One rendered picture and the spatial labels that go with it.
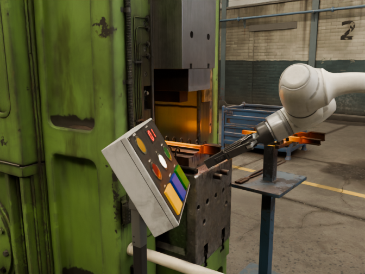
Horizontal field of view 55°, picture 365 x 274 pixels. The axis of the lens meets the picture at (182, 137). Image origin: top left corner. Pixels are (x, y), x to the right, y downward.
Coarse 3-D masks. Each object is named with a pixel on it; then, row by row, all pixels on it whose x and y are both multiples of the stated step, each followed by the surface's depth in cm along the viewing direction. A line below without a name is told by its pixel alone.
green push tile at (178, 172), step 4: (176, 168) 119; (180, 168) 123; (176, 172) 117; (180, 172) 120; (180, 176) 118; (184, 176) 122; (180, 180) 117; (184, 180) 119; (184, 184) 117; (184, 188) 117
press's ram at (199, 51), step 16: (160, 0) 143; (176, 0) 140; (192, 0) 145; (208, 0) 156; (160, 16) 145; (176, 16) 141; (192, 16) 146; (208, 16) 158; (160, 32) 146; (176, 32) 142; (192, 32) 148; (208, 32) 159; (160, 48) 147; (176, 48) 144; (192, 48) 149; (208, 48) 161; (160, 64) 149; (176, 64) 145; (192, 64) 150; (208, 64) 164
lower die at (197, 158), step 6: (168, 144) 173; (174, 150) 165; (180, 150) 165; (186, 150) 165; (192, 150) 165; (198, 150) 164; (174, 156) 159; (180, 156) 158; (186, 156) 158; (192, 156) 159; (198, 156) 163; (204, 156) 169; (180, 162) 158; (186, 162) 157; (192, 162) 159; (198, 162) 164
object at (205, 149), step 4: (172, 144) 173; (176, 144) 171; (180, 144) 170; (184, 144) 169; (188, 144) 169; (192, 144) 169; (204, 144) 167; (208, 144) 164; (200, 148) 163; (204, 148) 164; (208, 148) 163; (212, 148) 162; (216, 148) 161; (220, 148) 160; (200, 152) 164; (204, 152) 165; (208, 152) 164; (212, 152) 162; (216, 152) 161
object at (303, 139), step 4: (244, 132) 211; (248, 132) 209; (252, 132) 208; (292, 136) 193; (304, 136) 190; (292, 140) 192; (296, 140) 191; (300, 140) 188; (304, 140) 189; (308, 140) 187; (312, 140) 186; (316, 140) 184; (320, 140) 184; (312, 144) 185; (316, 144) 184; (320, 144) 185
